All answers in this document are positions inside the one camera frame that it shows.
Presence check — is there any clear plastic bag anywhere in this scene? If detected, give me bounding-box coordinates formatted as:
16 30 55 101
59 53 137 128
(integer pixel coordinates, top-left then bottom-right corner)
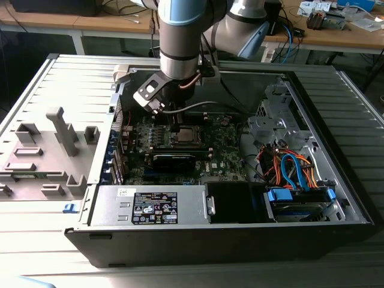
350 11 384 33

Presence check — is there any blue disk wire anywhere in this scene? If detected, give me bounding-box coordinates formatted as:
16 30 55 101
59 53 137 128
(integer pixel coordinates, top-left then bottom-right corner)
280 151 314 191

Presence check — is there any wooden desk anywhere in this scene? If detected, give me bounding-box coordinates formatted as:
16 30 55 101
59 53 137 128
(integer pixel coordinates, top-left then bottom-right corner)
0 0 160 56
263 0 384 65

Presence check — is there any orange power wire bundle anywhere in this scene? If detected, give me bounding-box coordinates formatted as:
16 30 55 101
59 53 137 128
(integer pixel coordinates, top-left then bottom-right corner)
257 146 322 189

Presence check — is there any black graphics card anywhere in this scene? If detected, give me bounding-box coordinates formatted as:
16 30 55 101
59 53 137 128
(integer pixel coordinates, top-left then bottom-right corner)
151 153 196 174

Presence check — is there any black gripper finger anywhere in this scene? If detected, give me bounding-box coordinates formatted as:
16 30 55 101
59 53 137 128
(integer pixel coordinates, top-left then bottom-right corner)
170 103 185 133

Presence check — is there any black camera cable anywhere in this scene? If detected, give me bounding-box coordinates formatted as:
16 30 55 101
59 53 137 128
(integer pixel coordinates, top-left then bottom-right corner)
161 101 250 117

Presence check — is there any silver power supply unit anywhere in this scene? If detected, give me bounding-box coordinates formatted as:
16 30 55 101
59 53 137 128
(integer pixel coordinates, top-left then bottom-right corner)
88 184 211 227

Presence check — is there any silver CPU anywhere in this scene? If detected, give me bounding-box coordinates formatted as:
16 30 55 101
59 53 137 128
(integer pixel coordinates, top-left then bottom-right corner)
175 126 200 142

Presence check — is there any black monitor stand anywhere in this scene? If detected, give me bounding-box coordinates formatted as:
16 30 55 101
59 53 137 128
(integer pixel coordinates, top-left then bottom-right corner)
265 0 286 36

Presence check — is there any blue box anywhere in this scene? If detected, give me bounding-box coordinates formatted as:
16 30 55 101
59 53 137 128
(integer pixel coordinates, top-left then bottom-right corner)
337 0 376 10

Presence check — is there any hard disk in blue carrier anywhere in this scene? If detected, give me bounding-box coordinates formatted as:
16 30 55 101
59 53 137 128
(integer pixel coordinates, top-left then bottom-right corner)
263 185 337 223

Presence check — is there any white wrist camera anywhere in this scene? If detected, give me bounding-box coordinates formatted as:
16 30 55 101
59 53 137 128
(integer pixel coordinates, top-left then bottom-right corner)
199 61 222 87

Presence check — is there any black computer box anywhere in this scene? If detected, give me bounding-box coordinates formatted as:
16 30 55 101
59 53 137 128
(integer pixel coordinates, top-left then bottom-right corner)
8 0 101 17

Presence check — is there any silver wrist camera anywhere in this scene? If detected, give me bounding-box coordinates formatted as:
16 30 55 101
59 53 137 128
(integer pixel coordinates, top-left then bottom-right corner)
132 71 166 115

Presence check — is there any brown heat sink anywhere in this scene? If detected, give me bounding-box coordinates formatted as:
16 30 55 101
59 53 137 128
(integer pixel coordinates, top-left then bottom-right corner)
306 8 327 31

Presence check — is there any grey corner bracket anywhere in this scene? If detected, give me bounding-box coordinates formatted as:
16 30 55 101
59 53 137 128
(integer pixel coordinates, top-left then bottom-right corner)
113 64 133 85

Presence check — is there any grey metal drive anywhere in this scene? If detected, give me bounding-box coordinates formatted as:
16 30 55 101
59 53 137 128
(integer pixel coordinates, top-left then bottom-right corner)
325 8 352 31

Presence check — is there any grey parts rack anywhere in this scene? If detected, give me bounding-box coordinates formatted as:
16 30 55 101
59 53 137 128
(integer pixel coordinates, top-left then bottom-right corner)
0 106 101 202

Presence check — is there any metal socket cover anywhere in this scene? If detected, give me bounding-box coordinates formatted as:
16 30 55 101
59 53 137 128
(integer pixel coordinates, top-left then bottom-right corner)
169 124 206 148

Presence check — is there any green motherboard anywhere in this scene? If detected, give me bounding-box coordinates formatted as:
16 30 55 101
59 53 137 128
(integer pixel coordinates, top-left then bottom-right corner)
121 113 250 185

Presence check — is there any pale blue rounded object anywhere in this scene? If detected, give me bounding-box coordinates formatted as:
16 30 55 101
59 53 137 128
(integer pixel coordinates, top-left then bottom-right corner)
16 274 62 288

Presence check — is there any black PC case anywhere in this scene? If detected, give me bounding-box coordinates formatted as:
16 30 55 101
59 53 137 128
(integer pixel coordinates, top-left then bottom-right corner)
64 64 376 270

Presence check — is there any metal disk bay cage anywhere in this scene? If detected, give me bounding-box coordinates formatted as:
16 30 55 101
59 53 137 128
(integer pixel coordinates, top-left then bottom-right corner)
247 83 314 152

